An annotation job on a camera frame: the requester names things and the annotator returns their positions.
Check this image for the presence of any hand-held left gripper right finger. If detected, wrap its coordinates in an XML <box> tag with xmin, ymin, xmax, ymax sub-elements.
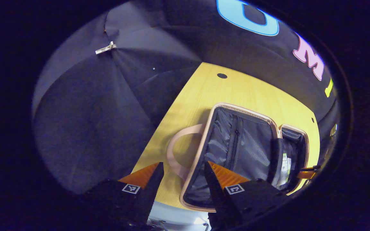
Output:
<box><xmin>204</xmin><ymin>161</ymin><xmax>290</xmax><ymax>231</ymax></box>

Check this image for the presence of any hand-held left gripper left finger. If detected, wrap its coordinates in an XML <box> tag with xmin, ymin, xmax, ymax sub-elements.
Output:
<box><xmin>82</xmin><ymin>162</ymin><xmax>165</xmax><ymax>231</ymax></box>

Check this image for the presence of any pink suitcase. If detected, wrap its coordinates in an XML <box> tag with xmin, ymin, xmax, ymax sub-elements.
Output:
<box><xmin>167</xmin><ymin>103</ymin><xmax>311</xmax><ymax>213</ymax></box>

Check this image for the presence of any person's white clothing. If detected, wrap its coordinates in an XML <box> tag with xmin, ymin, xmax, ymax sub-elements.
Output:
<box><xmin>146</xmin><ymin>201</ymin><xmax>212</xmax><ymax>231</ymax></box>

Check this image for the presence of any black backdrop cloth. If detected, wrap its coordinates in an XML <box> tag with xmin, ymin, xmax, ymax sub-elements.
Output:
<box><xmin>32</xmin><ymin>0</ymin><xmax>341</xmax><ymax>196</ymax></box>

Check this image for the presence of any white cloth clip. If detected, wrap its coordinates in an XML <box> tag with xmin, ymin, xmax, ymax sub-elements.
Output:
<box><xmin>95</xmin><ymin>41</ymin><xmax>117</xmax><ymax>55</ymax></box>

